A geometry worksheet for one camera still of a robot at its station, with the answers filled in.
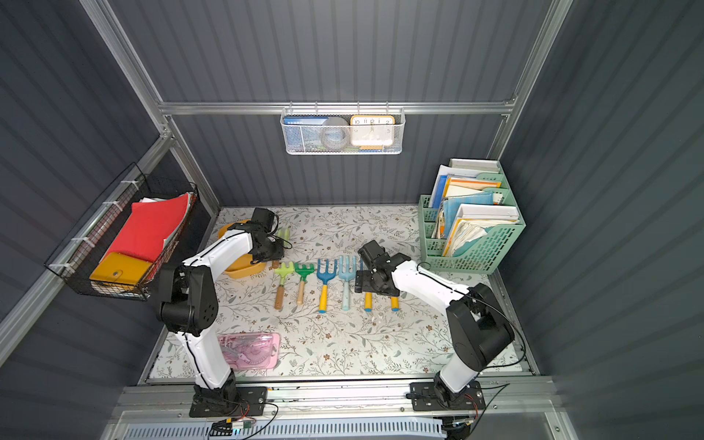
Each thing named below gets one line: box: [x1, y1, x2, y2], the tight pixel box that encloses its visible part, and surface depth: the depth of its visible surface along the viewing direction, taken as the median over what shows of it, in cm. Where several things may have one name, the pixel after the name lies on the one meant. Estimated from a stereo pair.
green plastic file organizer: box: [418, 158, 527, 275], surface depth 93 cm
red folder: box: [106, 193, 189, 263], surface depth 77 cm
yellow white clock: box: [350, 114, 396, 150], surface depth 90 cm
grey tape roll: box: [319, 116, 350, 151], surface depth 89 cm
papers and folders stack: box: [429, 158, 520, 257], surface depth 93 cm
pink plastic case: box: [218, 331, 282, 371], surface depth 84 cm
